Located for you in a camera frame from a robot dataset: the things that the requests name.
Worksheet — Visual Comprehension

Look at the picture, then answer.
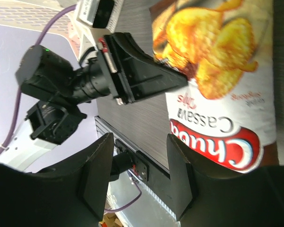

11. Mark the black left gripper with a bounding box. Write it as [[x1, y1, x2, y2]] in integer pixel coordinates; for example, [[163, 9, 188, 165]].
[[71, 32, 187, 104]]

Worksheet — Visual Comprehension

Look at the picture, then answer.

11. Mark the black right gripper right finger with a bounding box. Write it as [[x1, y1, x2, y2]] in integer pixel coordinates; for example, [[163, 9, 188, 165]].
[[167, 134, 284, 227]]

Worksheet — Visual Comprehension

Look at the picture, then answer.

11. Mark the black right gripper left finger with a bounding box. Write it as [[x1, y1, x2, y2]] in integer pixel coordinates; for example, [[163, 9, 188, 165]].
[[0, 133, 114, 227]]

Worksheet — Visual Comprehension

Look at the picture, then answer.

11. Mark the brown Chuba cassava chips bag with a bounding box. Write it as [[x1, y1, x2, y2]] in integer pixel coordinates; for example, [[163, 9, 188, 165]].
[[150, 0, 279, 173]]

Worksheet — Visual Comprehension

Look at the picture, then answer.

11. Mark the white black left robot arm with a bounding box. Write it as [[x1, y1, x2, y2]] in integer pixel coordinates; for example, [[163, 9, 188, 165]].
[[0, 32, 188, 171]]

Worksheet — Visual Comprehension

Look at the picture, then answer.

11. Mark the cream plastic file organizer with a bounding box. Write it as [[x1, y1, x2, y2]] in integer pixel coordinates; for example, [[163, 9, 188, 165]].
[[0, 0, 123, 59]]

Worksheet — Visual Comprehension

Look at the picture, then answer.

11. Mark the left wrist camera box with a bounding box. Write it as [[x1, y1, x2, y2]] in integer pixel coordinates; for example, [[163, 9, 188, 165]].
[[74, 0, 116, 61]]

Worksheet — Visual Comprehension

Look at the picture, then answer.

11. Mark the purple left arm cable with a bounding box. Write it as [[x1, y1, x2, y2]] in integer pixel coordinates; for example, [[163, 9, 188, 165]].
[[0, 3, 78, 164]]

